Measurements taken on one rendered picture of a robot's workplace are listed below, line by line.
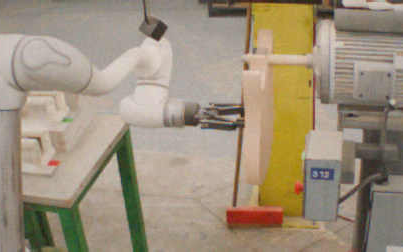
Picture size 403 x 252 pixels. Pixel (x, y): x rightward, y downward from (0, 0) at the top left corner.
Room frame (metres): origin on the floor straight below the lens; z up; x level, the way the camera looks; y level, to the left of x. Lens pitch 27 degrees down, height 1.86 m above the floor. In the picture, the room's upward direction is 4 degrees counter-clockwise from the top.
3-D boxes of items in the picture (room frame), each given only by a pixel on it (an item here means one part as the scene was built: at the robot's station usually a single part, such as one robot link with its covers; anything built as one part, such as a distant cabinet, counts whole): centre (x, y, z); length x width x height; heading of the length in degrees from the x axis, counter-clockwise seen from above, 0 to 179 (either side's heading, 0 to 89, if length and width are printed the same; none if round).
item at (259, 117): (1.52, -0.17, 1.11); 0.35 x 0.04 x 0.40; 165
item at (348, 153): (1.35, -0.41, 1.02); 0.19 x 0.04 x 0.04; 165
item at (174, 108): (1.58, 0.08, 1.10); 0.09 x 0.06 x 0.09; 165
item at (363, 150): (1.39, -0.51, 1.02); 0.13 x 0.04 x 0.04; 75
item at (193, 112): (1.56, 0.00, 1.10); 0.09 x 0.08 x 0.07; 75
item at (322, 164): (1.29, -0.39, 0.99); 0.24 x 0.21 x 0.26; 75
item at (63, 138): (1.78, 0.59, 0.98); 0.27 x 0.16 x 0.09; 78
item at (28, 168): (1.63, 0.62, 0.94); 0.27 x 0.15 x 0.01; 78
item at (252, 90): (1.39, -0.14, 1.26); 0.07 x 0.04 x 0.09; 165
